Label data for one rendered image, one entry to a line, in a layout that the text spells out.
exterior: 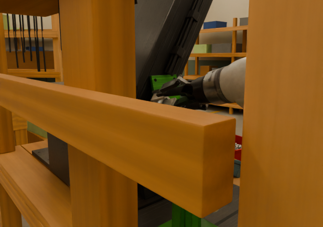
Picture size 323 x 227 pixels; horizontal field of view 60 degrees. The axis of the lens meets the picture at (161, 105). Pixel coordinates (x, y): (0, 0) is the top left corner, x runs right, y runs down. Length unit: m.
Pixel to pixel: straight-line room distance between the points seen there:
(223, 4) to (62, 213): 7.18
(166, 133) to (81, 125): 0.20
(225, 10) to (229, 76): 7.06
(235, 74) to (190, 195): 0.40
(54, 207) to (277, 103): 0.81
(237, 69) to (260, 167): 0.38
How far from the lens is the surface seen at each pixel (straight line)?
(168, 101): 0.88
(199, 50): 7.36
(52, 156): 1.13
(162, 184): 0.31
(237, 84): 0.63
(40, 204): 1.00
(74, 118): 0.47
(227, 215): 0.86
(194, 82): 0.74
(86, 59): 0.52
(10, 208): 1.66
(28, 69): 3.80
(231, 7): 7.58
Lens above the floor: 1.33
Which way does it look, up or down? 10 degrees down
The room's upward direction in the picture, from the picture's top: straight up
